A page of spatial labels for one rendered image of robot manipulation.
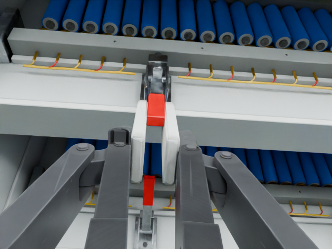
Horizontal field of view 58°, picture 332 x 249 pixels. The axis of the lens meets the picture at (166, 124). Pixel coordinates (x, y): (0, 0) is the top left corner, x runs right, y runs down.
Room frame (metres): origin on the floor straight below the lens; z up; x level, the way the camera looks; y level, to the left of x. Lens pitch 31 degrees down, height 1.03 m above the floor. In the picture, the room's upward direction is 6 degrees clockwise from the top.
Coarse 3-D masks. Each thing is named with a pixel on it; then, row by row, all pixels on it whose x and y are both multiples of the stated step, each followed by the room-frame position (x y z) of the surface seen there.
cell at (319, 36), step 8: (304, 8) 0.38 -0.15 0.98; (304, 16) 0.37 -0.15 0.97; (312, 16) 0.37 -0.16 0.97; (304, 24) 0.36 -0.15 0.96; (312, 24) 0.35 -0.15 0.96; (312, 32) 0.34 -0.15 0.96; (320, 32) 0.34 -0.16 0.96; (312, 40) 0.33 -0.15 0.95; (320, 40) 0.33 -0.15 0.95; (312, 48) 0.33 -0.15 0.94; (320, 48) 0.33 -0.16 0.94
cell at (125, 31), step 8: (128, 0) 0.36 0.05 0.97; (136, 0) 0.36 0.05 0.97; (128, 8) 0.34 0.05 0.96; (136, 8) 0.34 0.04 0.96; (128, 16) 0.32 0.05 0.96; (136, 16) 0.33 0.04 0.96; (128, 24) 0.31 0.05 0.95; (136, 24) 0.32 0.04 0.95; (128, 32) 0.31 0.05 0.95; (136, 32) 0.32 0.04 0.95
